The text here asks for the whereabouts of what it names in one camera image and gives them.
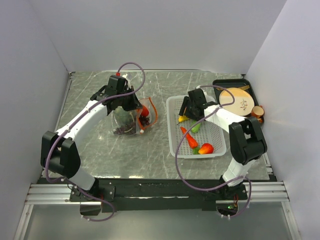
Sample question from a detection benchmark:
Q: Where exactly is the yellow bell pepper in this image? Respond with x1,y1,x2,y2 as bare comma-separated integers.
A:
178,115,189,123

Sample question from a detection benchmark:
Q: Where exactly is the green bitter gourd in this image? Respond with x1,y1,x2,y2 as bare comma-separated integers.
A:
191,123,201,134

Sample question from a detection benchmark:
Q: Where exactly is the green netted melon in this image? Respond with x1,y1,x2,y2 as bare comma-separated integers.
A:
112,106,136,126

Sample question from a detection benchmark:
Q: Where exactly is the clear zip top bag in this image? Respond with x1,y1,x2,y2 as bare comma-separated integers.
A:
110,97,158,137

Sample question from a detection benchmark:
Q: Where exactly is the red orange mango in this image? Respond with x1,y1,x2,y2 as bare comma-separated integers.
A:
140,105,150,117

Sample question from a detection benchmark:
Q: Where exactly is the orange carrot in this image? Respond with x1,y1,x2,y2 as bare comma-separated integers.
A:
180,126,198,149

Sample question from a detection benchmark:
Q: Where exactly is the dark purple grape bunch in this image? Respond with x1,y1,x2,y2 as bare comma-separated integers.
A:
113,115,151,136

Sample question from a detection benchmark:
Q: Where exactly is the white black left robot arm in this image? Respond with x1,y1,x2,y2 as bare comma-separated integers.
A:
40,74,143,201

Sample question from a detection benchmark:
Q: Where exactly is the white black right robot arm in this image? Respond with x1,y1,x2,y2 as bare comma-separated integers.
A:
174,85,268,199

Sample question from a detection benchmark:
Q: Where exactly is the white plastic perforated basket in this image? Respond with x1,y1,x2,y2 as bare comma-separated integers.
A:
166,95,227,159

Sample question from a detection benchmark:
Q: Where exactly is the black rectangular tray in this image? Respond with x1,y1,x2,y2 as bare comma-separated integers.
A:
212,78,264,123

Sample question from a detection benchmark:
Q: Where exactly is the peach and cream plate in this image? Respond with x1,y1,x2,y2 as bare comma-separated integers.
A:
218,87,255,117

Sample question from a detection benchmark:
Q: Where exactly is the gold knife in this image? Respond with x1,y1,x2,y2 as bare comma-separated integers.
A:
239,85,250,91

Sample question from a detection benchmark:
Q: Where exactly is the brown ceramic cup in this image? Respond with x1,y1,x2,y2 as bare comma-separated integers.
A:
250,105,265,118

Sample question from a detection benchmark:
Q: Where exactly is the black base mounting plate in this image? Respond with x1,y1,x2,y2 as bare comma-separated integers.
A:
39,172,278,213

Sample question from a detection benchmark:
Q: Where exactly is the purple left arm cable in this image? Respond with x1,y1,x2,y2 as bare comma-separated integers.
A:
44,61,146,184

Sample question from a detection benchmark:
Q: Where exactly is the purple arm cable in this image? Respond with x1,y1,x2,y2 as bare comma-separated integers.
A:
44,61,146,184
174,84,251,222

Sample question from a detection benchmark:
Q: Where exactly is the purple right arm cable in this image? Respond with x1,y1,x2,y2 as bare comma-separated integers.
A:
174,84,251,222

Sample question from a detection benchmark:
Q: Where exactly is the aluminium frame rail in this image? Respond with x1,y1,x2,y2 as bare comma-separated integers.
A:
24,182,290,205

